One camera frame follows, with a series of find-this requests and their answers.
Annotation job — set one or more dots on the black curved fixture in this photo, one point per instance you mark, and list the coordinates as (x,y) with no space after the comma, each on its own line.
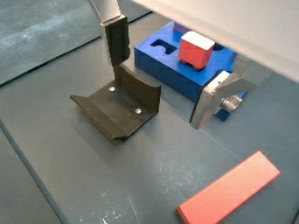
(123,105)

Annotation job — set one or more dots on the red house-shaped block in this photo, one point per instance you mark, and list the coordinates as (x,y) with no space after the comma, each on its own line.
(195,49)

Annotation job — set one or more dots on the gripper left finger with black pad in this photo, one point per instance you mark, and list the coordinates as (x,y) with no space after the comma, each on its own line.
(113,29)

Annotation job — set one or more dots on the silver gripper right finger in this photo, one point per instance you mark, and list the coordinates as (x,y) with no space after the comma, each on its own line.
(219,94)

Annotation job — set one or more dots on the blue shape sorter board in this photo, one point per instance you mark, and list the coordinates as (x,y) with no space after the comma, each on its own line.
(156,57)

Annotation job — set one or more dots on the red rectangular block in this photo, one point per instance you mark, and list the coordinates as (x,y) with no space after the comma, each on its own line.
(223,196)

